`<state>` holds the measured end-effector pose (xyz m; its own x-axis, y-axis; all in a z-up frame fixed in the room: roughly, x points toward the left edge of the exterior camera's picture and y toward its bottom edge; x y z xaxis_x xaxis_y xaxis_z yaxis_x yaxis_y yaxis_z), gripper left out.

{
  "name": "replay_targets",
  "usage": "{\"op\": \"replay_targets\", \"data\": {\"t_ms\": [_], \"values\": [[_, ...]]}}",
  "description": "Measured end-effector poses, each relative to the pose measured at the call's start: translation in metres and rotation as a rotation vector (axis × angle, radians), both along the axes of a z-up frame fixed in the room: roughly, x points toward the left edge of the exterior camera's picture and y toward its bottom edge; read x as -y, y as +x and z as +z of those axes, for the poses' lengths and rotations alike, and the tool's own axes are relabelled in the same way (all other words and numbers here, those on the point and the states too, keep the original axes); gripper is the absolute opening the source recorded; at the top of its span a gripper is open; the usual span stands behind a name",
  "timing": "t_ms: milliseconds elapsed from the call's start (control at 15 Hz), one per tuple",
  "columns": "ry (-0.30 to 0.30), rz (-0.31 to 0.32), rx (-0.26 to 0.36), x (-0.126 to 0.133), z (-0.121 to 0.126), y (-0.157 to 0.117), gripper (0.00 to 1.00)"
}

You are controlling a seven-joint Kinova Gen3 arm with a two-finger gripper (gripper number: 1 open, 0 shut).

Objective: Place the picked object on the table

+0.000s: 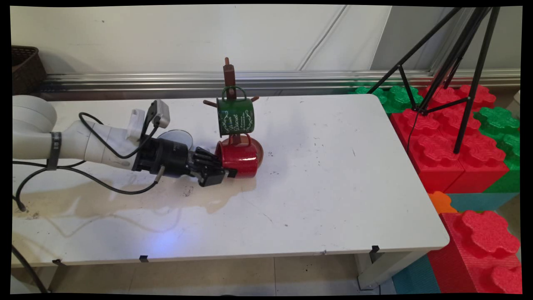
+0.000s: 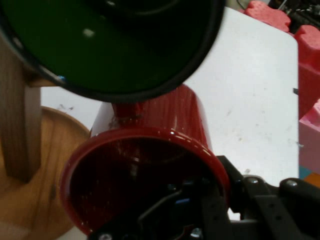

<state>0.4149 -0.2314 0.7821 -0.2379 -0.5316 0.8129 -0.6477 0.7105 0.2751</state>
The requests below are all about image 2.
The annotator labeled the green enamel mug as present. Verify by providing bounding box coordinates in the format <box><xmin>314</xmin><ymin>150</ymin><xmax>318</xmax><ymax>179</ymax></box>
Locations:
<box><xmin>0</xmin><ymin>0</ymin><xmax>226</xmax><ymax>104</ymax></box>

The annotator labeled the teal foam floor mat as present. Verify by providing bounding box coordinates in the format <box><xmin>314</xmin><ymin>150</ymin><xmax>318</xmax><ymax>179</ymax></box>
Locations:
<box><xmin>298</xmin><ymin>164</ymin><xmax>320</xmax><ymax>181</ymax></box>

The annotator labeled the red foam building block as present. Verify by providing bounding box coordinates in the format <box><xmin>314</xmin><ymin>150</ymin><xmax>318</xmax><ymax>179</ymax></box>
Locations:
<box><xmin>292</xmin><ymin>24</ymin><xmax>320</xmax><ymax>173</ymax></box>
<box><xmin>243</xmin><ymin>0</ymin><xmax>292</xmax><ymax>34</ymax></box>

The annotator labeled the red enamel mug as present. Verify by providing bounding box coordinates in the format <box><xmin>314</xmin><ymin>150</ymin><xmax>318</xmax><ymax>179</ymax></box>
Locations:
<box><xmin>58</xmin><ymin>83</ymin><xmax>231</xmax><ymax>237</ymax></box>

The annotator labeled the brown wooden mug tree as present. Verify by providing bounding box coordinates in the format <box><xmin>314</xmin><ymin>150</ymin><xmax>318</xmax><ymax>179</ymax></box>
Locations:
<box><xmin>0</xmin><ymin>29</ymin><xmax>92</xmax><ymax>240</ymax></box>

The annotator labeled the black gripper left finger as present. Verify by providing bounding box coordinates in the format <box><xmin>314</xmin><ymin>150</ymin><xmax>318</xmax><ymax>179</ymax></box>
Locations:
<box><xmin>88</xmin><ymin>179</ymin><xmax>233</xmax><ymax>240</ymax></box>

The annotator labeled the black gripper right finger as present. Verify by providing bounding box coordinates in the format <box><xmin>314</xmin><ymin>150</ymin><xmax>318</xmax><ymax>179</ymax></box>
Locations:
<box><xmin>216</xmin><ymin>154</ymin><xmax>320</xmax><ymax>240</ymax></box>

